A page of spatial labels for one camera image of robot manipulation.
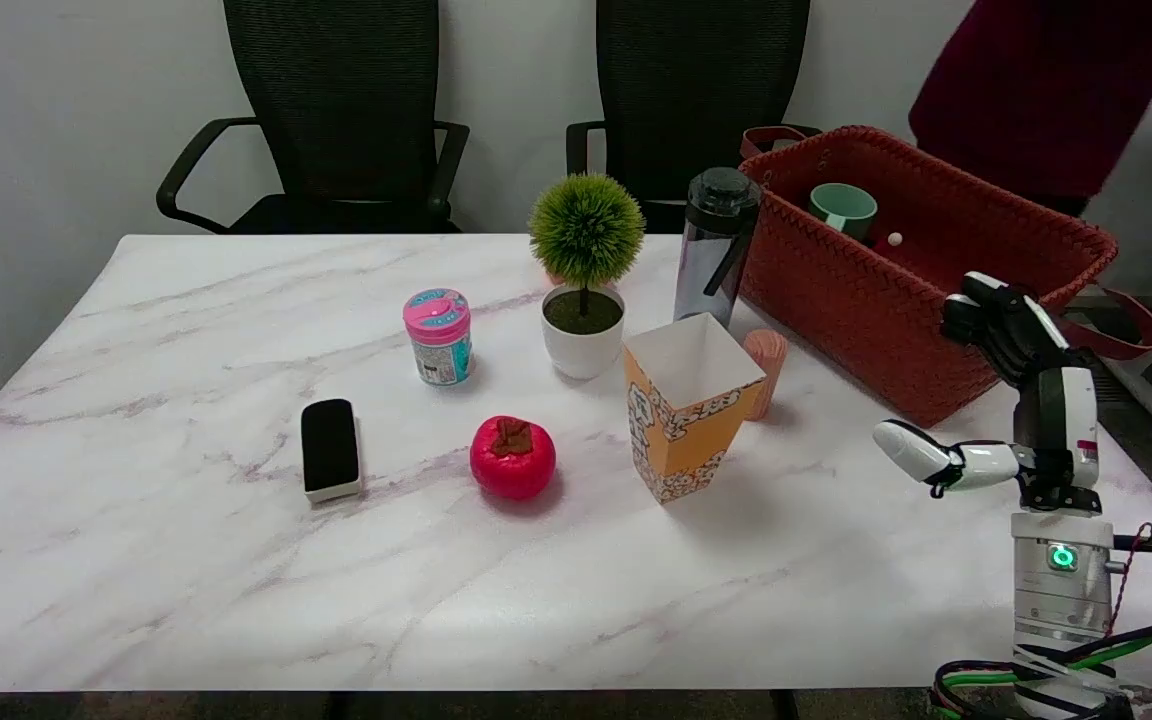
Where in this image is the thin red twisted wire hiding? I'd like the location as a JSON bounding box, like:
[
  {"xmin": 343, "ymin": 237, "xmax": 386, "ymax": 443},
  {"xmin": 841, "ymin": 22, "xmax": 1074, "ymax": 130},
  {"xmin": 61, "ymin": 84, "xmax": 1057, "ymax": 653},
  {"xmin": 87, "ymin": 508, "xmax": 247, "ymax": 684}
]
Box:
[{"xmin": 1106, "ymin": 522, "xmax": 1152, "ymax": 633}]

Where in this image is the black mesh office chair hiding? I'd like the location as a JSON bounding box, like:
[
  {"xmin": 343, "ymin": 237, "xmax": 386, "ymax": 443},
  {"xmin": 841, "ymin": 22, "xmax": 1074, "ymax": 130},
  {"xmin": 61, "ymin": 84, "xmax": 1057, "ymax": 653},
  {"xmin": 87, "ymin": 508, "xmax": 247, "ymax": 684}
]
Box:
[
  {"xmin": 156, "ymin": 0, "xmax": 471, "ymax": 235},
  {"xmin": 565, "ymin": 0, "xmax": 823, "ymax": 234}
]

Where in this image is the orange popcorn box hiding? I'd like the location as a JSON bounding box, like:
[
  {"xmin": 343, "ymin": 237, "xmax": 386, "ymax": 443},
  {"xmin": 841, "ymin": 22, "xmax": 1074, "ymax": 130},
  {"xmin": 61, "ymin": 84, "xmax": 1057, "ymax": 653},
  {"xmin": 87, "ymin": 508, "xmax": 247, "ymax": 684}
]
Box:
[{"xmin": 622, "ymin": 312, "xmax": 768, "ymax": 504}]

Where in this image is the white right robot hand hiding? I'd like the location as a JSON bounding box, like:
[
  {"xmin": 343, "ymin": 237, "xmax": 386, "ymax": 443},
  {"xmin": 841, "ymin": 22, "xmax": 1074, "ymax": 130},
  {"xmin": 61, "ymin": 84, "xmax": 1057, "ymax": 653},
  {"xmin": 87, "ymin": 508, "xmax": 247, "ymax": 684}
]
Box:
[{"xmin": 874, "ymin": 270, "xmax": 1103, "ymax": 514}]

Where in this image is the pink-lid candy jar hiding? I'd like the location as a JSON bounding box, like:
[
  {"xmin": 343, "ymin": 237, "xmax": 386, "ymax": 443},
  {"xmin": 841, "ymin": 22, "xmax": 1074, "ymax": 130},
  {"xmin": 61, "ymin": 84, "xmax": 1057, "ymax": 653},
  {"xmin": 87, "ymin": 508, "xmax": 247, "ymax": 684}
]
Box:
[{"xmin": 402, "ymin": 288, "xmax": 474, "ymax": 388}]

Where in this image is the artificial plant in white pot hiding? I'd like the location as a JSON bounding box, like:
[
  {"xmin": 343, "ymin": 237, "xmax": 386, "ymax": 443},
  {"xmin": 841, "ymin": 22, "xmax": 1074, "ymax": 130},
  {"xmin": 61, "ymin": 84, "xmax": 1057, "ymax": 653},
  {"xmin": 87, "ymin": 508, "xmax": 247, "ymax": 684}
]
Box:
[{"xmin": 528, "ymin": 173, "xmax": 647, "ymax": 381}]

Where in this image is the person in maroon clothing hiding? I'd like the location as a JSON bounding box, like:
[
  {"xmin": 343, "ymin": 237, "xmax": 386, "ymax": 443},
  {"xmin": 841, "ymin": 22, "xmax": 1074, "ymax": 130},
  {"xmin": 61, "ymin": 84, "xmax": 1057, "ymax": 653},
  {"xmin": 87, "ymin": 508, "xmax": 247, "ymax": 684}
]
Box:
[{"xmin": 908, "ymin": 0, "xmax": 1152, "ymax": 217}]

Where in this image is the black whiteboard eraser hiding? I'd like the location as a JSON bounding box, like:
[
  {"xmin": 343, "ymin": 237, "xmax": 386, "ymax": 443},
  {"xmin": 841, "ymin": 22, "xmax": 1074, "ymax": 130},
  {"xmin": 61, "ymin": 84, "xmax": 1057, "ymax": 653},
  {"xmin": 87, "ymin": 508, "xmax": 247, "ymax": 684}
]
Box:
[{"xmin": 300, "ymin": 398, "xmax": 365, "ymax": 504}]

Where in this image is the red persimmon toy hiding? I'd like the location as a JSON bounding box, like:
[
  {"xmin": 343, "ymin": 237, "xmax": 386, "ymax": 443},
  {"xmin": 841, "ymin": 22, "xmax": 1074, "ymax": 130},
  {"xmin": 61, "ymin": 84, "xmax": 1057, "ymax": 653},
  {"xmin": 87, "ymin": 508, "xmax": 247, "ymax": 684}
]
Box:
[{"xmin": 469, "ymin": 415, "xmax": 558, "ymax": 501}]

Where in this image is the red woven basket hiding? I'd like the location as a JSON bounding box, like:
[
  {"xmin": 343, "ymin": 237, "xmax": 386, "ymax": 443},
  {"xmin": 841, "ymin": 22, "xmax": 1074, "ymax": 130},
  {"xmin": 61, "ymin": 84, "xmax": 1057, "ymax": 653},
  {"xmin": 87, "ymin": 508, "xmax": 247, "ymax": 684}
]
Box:
[{"xmin": 739, "ymin": 124, "xmax": 1152, "ymax": 429}]

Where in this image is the pink ribbed cup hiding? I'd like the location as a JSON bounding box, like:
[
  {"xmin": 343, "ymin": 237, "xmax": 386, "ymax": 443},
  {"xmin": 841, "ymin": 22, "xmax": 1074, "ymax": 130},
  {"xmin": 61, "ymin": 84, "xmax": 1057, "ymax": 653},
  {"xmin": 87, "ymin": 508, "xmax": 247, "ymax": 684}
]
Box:
[{"xmin": 744, "ymin": 328, "xmax": 790, "ymax": 422}]

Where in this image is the clear black-lid water bottle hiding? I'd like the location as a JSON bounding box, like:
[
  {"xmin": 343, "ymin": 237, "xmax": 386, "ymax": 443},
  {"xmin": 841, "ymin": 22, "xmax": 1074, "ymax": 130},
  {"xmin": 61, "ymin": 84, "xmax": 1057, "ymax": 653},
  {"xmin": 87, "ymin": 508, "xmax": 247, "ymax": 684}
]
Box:
[{"xmin": 673, "ymin": 167, "xmax": 763, "ymax": 329}]

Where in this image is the green mug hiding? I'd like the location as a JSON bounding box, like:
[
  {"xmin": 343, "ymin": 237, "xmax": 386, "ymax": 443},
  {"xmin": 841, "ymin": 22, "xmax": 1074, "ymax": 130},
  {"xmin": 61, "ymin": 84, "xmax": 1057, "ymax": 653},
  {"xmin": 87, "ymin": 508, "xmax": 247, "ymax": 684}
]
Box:
[{"xmin": 809, "ymin": 182, "xmax": 879, "ymax": 243}]

